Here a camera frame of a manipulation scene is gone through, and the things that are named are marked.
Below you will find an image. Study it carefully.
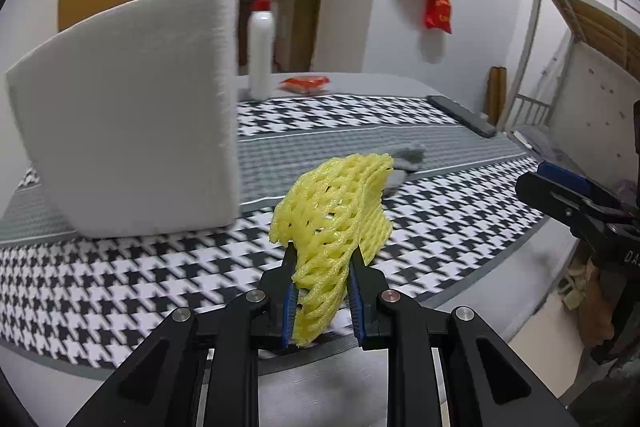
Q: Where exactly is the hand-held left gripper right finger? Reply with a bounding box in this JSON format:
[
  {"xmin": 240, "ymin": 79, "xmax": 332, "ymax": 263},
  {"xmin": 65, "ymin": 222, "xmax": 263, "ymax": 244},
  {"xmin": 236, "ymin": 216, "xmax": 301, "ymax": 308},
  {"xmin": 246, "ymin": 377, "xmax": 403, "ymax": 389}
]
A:
[{"xmin": 347, "ymin": 247, "xmax": 576, "ymax": 427}]

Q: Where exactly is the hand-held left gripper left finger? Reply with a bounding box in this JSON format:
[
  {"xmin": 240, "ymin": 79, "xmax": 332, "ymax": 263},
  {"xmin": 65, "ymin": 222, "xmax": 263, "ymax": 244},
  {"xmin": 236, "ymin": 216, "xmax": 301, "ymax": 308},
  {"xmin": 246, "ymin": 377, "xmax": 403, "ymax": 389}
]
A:
[{"xmin": 67, "ymin": 243, "xmax": 296, "ymax": 427}]

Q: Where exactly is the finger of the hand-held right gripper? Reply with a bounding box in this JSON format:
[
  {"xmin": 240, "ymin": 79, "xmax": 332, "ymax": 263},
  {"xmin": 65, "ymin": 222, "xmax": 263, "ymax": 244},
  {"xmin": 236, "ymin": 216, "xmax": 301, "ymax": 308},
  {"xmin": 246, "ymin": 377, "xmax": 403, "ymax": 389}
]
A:
[
  {"xmin": 537, "ymin": 161, "xmax": 621, "ymax": 210},
  {"xmin": 515, "ymin": 172, "xmax": 626, "ymax": 238}
]

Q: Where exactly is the yellow foam net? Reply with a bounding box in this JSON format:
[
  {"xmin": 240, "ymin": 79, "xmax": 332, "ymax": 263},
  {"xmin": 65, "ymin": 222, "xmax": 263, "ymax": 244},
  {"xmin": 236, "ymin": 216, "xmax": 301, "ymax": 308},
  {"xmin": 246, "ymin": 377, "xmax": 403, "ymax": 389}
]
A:
[{"xmin": 269, "ymin": 153, "xmax": 396, "ymax": 349}]

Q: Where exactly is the white foam box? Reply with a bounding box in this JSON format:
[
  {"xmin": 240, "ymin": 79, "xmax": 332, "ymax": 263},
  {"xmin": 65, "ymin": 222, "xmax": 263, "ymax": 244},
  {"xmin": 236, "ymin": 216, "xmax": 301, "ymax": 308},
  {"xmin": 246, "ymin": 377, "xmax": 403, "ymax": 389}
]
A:
[{"xmin": 5, "ymin": 0, "xmax": 241, "ymax": 239}]

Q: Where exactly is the person's right hand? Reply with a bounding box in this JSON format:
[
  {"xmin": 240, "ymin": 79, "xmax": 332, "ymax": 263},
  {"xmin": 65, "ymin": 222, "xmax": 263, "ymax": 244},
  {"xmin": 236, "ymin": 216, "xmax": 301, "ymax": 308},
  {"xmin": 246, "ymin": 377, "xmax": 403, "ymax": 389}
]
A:
[{"xmin": 575, "ymin": 257, "xmax": 616, "ymax": 348}]

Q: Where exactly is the brown wooden board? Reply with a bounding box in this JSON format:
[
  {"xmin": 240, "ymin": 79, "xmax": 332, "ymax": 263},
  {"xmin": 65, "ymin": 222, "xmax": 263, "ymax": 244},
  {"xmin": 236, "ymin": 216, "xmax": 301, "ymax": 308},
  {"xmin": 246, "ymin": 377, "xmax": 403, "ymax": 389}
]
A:
[{"xmin": 487, "ymin": 66, "xmax": 508, "ymax": 128}]

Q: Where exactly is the dark remote control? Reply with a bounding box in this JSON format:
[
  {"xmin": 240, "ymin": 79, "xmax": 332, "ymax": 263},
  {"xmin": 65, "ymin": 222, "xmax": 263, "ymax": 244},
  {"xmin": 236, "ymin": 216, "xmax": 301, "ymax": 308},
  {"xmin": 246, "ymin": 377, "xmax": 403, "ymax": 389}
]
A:
[{"xmin": 426, "ymin": 95, "xmax": 497, "ymax": 138}]

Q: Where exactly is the grey cloth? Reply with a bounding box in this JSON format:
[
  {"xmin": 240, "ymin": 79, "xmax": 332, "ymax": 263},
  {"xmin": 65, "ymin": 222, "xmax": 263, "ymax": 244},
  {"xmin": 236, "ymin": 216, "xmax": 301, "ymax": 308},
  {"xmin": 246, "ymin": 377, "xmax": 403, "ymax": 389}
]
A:
[{"xmin": 382, "ymin": 146, "xmax": 427, "ymax": 192}]

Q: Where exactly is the metal bunk bed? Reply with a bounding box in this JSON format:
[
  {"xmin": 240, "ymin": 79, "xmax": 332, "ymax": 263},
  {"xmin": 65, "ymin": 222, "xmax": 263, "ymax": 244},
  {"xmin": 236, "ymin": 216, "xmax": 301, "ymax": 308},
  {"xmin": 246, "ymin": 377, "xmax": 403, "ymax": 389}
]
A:
[{"xmin": 495, "ymin": 0, "xmax": 640, "ymax": 218}]

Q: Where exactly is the red snack packet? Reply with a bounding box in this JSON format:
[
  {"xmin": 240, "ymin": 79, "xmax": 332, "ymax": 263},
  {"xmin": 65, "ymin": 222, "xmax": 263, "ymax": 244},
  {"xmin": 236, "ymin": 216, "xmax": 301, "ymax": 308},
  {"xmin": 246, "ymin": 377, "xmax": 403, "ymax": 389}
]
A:
[{"xmin": 279, "ymin": 76, "xmax": 331, "ymax": 95}]

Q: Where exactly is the white pump bottle red cap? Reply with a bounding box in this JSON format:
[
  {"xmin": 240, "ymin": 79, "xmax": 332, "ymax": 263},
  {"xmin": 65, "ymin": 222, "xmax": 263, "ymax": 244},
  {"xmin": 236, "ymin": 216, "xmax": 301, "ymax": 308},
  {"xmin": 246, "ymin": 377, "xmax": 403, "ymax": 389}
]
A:
[{"xmin": 247, "ymin": 0, "xmax": 276, "ymax": 101}]

